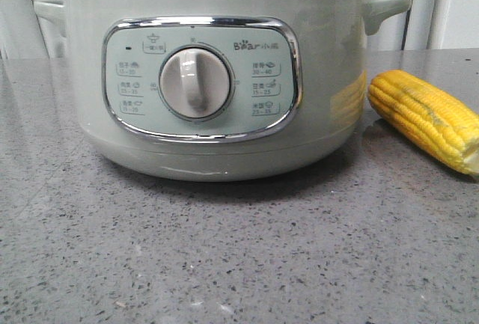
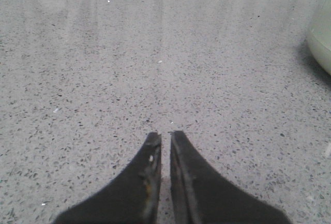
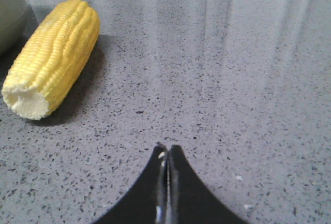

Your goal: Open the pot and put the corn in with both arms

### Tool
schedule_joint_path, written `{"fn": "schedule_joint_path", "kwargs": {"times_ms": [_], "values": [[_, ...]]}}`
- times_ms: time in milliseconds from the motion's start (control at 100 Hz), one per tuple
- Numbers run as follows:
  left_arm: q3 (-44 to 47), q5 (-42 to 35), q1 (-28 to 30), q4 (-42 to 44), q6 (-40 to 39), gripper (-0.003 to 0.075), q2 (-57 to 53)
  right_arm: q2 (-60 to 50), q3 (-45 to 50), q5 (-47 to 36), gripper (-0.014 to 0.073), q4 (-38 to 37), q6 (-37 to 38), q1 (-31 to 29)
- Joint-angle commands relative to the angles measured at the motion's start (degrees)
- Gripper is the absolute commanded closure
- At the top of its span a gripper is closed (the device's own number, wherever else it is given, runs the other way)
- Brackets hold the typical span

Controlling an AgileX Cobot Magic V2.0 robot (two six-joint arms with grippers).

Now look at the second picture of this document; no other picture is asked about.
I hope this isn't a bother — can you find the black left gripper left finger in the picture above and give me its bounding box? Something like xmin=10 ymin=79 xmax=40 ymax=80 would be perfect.
xmin=55 ymin=132 xmax=161 ymax=223

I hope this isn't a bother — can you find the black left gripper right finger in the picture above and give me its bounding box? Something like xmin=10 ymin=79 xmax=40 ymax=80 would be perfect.
xmin=170 ymin=131 xmax=290 ymax=223

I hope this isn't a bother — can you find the pale green electric pot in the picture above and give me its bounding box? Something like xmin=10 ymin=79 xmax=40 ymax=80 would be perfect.
xmin=307 ymin=0 xmax=330 ymax=74

